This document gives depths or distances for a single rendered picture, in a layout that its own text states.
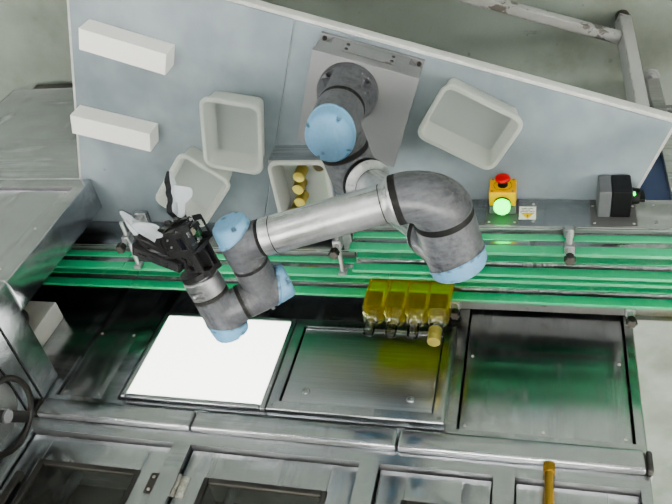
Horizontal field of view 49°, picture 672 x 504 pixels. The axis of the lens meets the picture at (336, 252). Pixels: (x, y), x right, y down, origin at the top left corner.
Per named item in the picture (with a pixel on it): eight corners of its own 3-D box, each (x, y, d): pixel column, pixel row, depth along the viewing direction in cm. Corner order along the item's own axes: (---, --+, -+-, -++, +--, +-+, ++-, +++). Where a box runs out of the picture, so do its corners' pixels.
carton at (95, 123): (80, 104, 214) (70, 115, 209) (158, 123, 212) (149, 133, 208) (82, 122, 218) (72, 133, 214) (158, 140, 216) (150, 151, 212)
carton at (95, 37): (89, 18, 195) (78, 28, 191) (174, 44, 194) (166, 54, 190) (89, 39, 199) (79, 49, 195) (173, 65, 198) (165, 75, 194)
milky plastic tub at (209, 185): (163, 184, 228) (152, 200, 222) (190, 135, 214) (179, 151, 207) (212, 213, 232) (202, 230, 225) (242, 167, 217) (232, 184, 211)
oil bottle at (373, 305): (376, 275, 213) (362, 327, 198) (374, 260, 210) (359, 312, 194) (395, 275, 212) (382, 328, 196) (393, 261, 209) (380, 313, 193)
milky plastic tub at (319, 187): (289, 209, 221) (281, 227, 215) (274, 145, 208) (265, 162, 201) (344, 210, 217) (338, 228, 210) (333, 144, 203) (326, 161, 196)
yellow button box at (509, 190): (490, 198, 203) (489, 214, 198) (490, 175, 199) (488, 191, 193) (516, 198, 202) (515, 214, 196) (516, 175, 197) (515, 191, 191)
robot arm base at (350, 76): (320, 57, 176) (310, 76, 168) (382, 67, 174) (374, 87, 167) (316, 111, 186) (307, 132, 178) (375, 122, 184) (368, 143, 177)
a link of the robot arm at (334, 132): (355, 82, 167) (342, 112, 157) (373, 132, 174) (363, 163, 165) (307, 93, 172) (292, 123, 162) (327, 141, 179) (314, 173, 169)
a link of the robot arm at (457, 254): (352, 127, 177) (486, 207, 133) (372, 177, 186) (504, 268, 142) (310, 151, 175) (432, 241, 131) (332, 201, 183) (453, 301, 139)
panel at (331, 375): (169, 318, 231) (122, 403, 206) (166, 311, 229) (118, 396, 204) (457, 333, 207) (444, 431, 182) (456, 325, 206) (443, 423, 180)
